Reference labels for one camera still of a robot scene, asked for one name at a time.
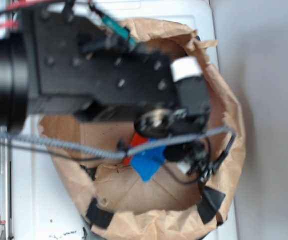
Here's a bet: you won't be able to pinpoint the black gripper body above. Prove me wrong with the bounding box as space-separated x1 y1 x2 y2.
134 56 211 175

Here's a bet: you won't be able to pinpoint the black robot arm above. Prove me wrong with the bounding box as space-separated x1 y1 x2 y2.
0 2 211 176

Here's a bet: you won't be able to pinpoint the brown paper-lined bowl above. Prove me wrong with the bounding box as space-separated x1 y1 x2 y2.
52 17 246 240

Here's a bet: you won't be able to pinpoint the red wires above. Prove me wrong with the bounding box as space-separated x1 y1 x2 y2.
0 0 67 31

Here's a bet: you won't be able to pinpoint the blue sponge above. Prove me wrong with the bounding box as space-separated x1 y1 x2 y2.
129 145 166 182

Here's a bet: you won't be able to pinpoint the orange toy carrot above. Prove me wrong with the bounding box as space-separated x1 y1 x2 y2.
123 132 149 166

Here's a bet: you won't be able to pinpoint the grey braided cable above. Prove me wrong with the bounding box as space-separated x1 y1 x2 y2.
0 125 234 161

